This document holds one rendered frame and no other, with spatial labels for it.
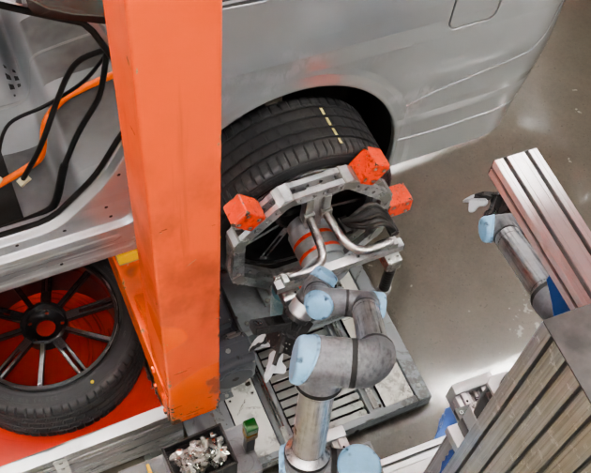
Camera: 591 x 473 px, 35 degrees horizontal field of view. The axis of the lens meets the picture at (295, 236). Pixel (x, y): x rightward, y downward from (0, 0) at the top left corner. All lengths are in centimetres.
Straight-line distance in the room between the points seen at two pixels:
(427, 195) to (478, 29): 140
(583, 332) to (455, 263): 245
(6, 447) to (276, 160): 136
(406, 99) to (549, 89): 182
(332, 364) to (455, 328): 178
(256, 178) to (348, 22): 53
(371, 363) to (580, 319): 67
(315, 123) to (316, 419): 96
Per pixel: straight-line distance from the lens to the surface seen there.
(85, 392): 310
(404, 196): 304
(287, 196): 270
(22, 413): 312
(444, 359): 378
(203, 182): 189
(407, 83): 292
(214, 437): 298
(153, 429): 322
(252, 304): 353
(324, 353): 211
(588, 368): 156
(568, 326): 158
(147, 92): 163
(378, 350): 214
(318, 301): 247
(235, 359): 323
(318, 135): 278
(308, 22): 250
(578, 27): 506
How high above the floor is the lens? 335
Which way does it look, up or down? 58 degrees down
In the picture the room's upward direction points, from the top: 8 degrees clockwise
